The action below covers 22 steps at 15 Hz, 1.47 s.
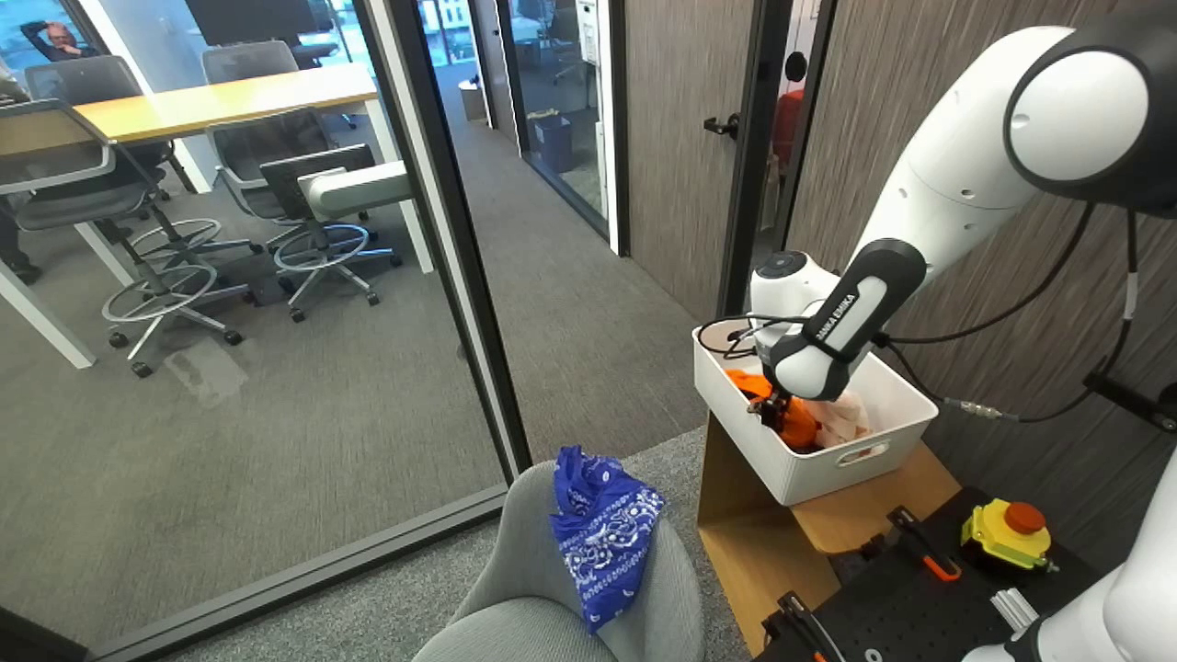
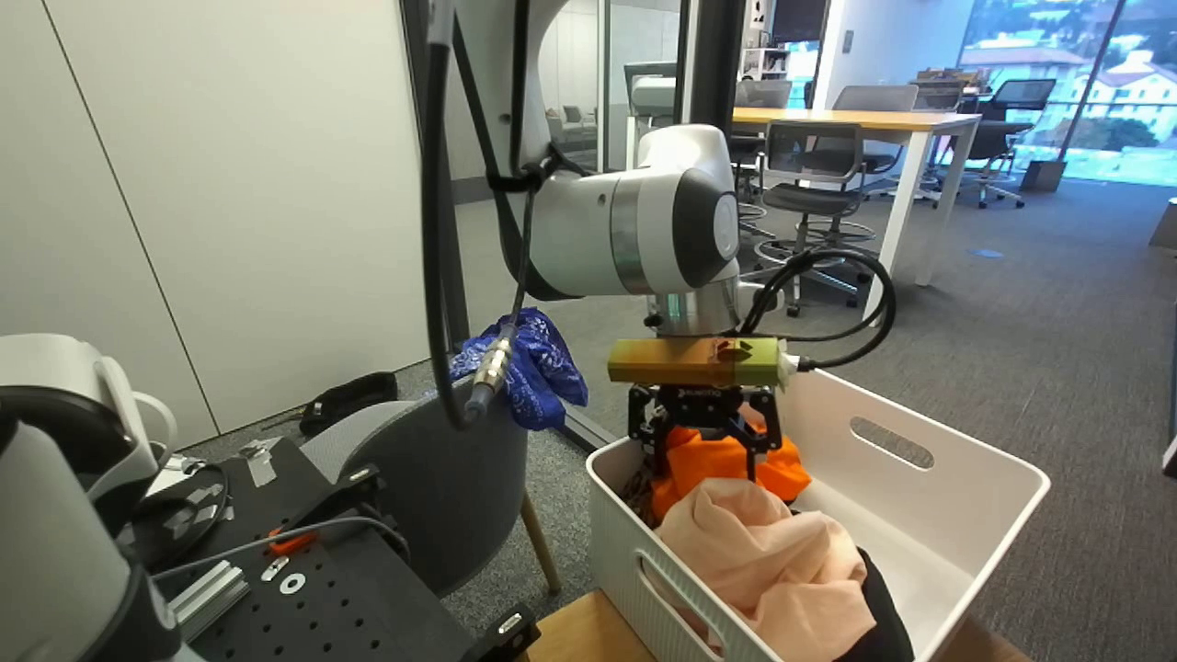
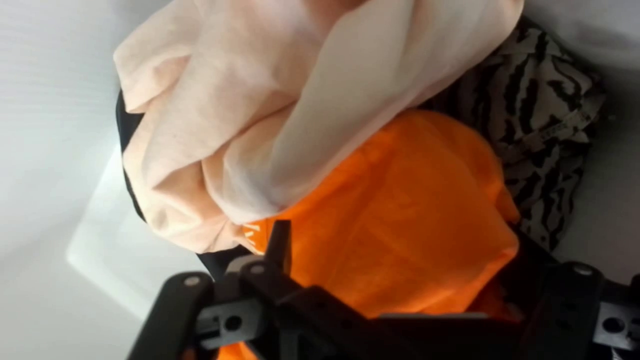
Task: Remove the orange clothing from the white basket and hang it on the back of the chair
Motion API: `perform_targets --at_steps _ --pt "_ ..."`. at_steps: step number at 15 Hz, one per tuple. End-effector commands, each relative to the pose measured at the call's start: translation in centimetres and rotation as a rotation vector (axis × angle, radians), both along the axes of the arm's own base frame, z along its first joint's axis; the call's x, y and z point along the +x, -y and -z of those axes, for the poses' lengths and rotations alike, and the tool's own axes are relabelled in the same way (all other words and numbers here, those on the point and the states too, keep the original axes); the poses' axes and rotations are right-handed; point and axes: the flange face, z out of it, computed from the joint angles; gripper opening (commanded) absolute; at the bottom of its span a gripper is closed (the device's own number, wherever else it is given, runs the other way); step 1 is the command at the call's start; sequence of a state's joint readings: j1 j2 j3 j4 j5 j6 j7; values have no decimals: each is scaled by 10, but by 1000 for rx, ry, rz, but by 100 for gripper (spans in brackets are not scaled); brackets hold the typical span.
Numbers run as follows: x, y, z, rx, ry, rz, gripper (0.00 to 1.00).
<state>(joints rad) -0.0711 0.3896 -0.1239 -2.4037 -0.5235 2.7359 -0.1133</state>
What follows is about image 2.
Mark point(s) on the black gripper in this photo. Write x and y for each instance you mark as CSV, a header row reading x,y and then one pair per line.
x,y
703,402

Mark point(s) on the orange clothing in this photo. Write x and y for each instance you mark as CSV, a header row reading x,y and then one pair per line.
x,y
699,462

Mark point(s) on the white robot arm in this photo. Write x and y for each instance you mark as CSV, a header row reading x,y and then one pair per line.
x,y
589,233

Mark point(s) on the brown patterned clothing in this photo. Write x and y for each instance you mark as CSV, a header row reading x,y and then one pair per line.
x,y
636,483

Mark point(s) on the pale pink clothing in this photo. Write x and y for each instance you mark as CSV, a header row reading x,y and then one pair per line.
x,y
774,564

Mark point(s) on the black clothing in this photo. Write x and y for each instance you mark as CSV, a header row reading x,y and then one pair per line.
x,y
885,626

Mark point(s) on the grey office chair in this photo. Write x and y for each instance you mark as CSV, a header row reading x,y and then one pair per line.
x,y
815,196
763,98

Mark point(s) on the grey shell chair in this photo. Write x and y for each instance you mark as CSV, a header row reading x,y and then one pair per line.
x,y
443,491

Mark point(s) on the white plastic basket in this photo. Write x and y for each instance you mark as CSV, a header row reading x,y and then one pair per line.
x,y
969,491

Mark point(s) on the black office chair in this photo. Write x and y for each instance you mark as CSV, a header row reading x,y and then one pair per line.
x,y
1024,98

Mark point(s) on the blue patterned cloth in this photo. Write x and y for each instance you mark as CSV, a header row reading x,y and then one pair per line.
x,y
545,370

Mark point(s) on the wooden top office table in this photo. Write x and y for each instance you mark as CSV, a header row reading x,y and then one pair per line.
x,y
859,117

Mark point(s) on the black floor equipment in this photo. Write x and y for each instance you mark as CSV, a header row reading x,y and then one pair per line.
x,y
351,399

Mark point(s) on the black perforated board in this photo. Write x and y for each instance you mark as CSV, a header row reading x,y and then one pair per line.
x,y
356,613

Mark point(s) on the brown planter box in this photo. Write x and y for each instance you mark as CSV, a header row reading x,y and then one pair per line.
x,y
943,91

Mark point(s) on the white paper tag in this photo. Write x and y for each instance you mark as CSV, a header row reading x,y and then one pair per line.
x,y
262,464

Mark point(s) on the white oblong washer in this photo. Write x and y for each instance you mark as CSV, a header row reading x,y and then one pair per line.
x,y
274,569

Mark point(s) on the black base cover with tape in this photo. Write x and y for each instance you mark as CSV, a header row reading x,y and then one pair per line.
x,y
184,517

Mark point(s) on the wood and green camera bar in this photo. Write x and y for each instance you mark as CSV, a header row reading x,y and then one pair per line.
x,y
687,360

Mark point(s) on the thick black frame post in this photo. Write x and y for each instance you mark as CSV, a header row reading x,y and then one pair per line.
x,y
721,61

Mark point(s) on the aluminium extrusion rail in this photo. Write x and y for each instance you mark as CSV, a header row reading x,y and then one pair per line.
x,y
209,597

